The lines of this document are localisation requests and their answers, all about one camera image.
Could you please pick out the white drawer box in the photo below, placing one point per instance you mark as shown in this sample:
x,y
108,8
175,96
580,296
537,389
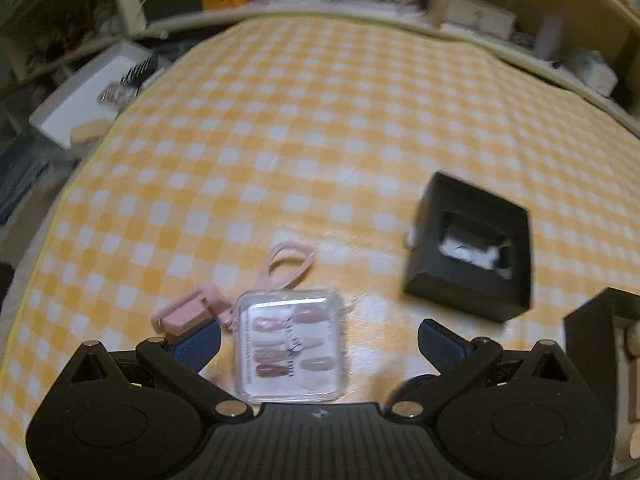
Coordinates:
x,y
480,10

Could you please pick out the clear nail tip case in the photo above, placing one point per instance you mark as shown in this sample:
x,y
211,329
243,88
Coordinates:
x,y
292,345

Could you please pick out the large black tray box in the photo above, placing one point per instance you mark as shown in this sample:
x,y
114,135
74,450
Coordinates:
x,y
590,340

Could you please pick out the white tissue box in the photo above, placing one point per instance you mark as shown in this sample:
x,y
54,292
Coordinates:
x,y
595,72

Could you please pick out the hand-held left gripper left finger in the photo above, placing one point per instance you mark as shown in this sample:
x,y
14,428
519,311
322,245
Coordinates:
x,y
197,345

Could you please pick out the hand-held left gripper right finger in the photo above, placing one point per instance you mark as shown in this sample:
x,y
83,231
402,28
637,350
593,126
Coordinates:
x,y
442,345

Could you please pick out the long wooden shelf unit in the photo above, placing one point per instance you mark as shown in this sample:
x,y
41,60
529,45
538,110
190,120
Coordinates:
x,y
200,22

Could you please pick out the purple box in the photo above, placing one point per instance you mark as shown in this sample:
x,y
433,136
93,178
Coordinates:
x,y
548,37

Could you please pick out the black hair claw clip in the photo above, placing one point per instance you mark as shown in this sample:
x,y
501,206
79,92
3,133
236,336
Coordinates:
x,y
141,70

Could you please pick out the small black box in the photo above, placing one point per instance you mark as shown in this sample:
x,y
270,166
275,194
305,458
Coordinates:
x,y
465,290

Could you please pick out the light wooden rounded box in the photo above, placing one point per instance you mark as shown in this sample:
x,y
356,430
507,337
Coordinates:
x,y
630,360

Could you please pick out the yellow checked blanket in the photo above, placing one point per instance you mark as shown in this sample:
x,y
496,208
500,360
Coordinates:
x,y
300,135

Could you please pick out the light wooden piece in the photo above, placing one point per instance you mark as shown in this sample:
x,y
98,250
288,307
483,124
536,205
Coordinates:
x,y
89,132

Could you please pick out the white earbuds case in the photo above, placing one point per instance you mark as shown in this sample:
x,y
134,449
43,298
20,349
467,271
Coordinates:
x,y
470,250

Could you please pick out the white cardboard box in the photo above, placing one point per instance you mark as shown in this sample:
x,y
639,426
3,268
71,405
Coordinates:
x,y
75,100

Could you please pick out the small clear case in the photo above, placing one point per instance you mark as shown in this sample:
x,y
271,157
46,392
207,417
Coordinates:
x,y
116,95

